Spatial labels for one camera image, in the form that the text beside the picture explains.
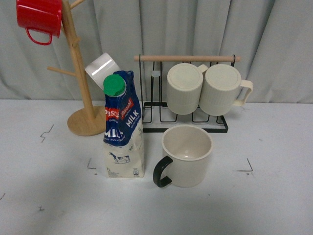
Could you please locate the blue white milk carton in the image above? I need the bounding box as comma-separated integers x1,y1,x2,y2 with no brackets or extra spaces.
103,70,145,178

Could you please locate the cream mug black handle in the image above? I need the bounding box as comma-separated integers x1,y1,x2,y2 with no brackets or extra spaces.
153,124,213,188

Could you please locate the cream ribbed mug left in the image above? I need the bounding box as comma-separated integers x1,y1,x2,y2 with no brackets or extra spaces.
166,63,208,115

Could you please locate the cream ribbed mug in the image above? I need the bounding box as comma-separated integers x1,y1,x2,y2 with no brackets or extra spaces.
166,63,208,115
199,64,253,116

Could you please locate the wooden mug tree stand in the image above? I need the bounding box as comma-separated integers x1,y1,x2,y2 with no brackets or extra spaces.
46,0,107,137

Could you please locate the cream ribbed mug right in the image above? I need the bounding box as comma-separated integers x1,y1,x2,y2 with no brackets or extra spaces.
199,64,253,116

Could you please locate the white glossy mug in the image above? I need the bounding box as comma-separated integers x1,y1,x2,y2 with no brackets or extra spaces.
85,53,120,90

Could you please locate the red ribbed mug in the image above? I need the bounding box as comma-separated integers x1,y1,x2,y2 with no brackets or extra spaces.
16,0,63,46

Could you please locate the black wire cup rack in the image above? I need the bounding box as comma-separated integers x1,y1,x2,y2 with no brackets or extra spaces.
134,55,253,133

